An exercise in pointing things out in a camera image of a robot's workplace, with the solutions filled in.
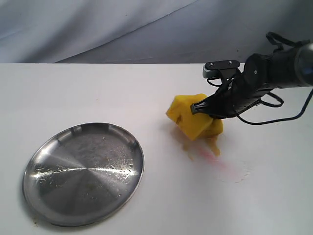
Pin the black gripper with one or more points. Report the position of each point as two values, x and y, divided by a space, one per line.
246 89

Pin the yellow sponge block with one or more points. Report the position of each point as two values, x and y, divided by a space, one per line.
194 126

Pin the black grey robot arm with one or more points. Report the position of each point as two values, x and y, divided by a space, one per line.
290 68

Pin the orange liquid spill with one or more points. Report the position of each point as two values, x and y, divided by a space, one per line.
220 166

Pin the round steel plate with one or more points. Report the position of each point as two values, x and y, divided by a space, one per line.
83 174

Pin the grey backdrop cloth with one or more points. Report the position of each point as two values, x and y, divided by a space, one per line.
146 31

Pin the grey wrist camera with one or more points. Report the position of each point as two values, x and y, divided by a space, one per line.
220 69

